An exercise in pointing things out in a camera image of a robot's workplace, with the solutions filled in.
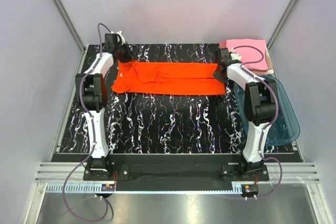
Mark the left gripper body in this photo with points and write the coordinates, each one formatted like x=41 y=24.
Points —
x=123 y=52

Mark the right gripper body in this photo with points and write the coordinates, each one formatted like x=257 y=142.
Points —
x=219 y=76

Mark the orange t-shirt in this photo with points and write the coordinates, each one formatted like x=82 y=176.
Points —
x=168 y=78

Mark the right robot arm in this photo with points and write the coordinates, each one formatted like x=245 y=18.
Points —
x=261 y=108

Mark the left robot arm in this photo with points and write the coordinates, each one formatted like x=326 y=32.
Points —
x=91 y=94

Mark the folded salmon t-shirt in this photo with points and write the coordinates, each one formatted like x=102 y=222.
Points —
x=223 y=44

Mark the folded pink t-shirt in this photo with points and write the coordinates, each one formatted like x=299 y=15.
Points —
x=252 y=52

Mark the folded cream t-shirt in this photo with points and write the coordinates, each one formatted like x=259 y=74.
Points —
x=270 y=70

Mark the blue transparent plastic bin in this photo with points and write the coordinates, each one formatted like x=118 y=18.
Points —
x=286 y=128

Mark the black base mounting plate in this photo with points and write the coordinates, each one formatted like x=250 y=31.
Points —
x=202 y=170

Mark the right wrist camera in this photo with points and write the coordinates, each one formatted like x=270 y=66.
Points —
x=236 y=58

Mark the left aluminium frame post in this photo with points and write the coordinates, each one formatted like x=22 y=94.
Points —
x=69 y=24

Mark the aluminium frame post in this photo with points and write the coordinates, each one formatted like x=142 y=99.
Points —
x=69 y=24
x=280 y=25

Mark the right aluminium frame post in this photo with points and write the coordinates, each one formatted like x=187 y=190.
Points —
x=280 y=25

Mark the aluminium rail front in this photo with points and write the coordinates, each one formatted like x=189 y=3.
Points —
x=292 y=194

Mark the slotted cable duct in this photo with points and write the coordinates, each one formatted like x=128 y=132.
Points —
x=122 y=188

